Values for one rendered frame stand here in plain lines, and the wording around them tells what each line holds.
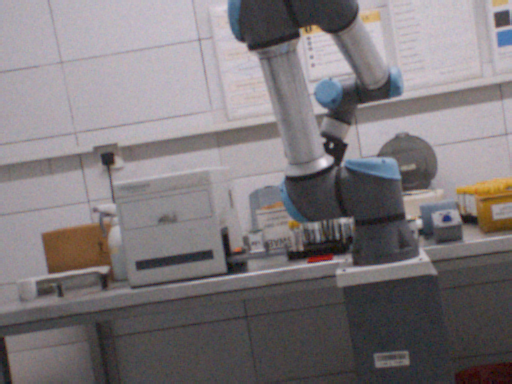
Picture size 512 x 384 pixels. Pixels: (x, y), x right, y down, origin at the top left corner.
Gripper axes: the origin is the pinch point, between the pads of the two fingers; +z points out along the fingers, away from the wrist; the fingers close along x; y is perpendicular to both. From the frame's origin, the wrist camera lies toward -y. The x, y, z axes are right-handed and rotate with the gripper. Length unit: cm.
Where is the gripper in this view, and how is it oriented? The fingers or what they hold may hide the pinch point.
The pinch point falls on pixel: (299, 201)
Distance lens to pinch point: 180.7
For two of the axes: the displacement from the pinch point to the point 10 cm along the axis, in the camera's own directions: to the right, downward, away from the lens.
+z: -3.5, 9.3, 0.9
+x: 0.6, -0.7, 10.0
